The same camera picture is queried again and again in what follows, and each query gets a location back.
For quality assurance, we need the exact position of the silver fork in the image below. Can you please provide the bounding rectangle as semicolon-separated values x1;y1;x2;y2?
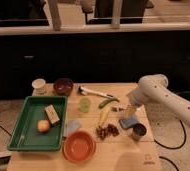
112;107;124;112

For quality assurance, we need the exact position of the green translucent cup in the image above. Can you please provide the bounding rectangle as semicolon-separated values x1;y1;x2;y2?
78;98;91;113

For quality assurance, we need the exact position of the dark maroon bowl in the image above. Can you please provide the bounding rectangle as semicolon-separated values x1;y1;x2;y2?
53;78;73;96

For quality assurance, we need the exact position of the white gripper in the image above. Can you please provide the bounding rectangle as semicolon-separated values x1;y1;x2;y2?
124;88;148;119

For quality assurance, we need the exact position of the white cup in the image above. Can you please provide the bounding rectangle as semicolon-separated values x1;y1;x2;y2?
32;78;46;94

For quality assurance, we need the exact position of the metal cup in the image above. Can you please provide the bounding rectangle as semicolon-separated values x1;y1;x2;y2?
132;123;147;141

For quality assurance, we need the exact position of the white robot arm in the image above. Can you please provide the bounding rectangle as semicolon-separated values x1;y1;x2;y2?
127;74;190;127

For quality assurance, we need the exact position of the orange red bowl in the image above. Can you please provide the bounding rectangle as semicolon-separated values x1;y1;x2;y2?
63;131;96;164

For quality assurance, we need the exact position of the white handled brush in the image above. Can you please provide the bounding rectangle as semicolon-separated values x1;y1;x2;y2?
78;86;112;98

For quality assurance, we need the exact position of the grey cloth piece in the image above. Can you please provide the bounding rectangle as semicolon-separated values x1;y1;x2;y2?
63;120;81;137

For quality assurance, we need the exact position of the yellow banana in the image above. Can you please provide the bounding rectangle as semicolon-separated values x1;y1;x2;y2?
99;107;111;127

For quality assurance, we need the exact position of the black cable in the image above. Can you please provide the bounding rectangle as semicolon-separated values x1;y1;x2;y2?
153;118;188;150

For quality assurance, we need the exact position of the green plastic tray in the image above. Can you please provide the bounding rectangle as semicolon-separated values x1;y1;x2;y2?
7;96;67;151

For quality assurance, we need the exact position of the bunch of red grapes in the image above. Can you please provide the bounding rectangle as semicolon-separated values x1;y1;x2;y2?
96;124;119;140

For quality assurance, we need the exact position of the yellow apple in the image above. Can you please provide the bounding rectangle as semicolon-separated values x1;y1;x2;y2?
37;120;50;133

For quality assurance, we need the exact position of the blue sponge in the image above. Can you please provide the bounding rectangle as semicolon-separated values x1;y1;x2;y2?
119;115;139;130

